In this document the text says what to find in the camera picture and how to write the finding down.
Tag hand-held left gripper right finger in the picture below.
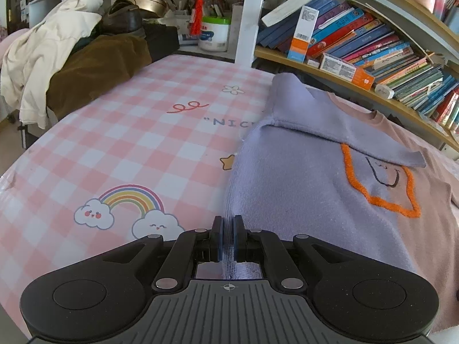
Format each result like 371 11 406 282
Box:
232 215 359 292

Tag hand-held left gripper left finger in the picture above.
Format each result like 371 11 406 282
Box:
104 216 225 292

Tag purple and pink sweater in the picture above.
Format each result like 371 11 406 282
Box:
221 72 459 334

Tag pink checked printed tablecloth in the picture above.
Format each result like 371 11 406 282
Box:
0 54 459 339

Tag wooden bookshelf board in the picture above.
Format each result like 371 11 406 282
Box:
254 44 459 152

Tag flat orange and white box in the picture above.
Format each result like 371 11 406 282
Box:
319 52 376 91

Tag white tub with green lid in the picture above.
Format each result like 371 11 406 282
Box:
198 16 232 53

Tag black box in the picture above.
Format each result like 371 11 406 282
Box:
143 24 180 62

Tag small white box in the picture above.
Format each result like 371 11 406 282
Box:
374 83 395 100

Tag tall orange and white box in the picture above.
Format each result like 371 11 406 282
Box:
286 5 320 62

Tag red tassel ornament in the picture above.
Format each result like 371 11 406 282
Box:
189 0 213 37

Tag pens in holder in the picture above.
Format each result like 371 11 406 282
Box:
168 0 232 19

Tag thick white book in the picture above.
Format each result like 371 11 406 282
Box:
260 0 325 28

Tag brown leather shoe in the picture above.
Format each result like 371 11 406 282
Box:
98 0 145 39

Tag row of colourful books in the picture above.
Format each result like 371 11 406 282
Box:
256 0 459 134

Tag round golden bowl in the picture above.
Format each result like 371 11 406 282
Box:
123 0 169 19

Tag white jacket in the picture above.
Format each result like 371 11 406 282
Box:
0 0 105 130

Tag brown corduroy cloth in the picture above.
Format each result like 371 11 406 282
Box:
46 34 153 122

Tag white shelf post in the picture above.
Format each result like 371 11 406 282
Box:
234 0 270 69

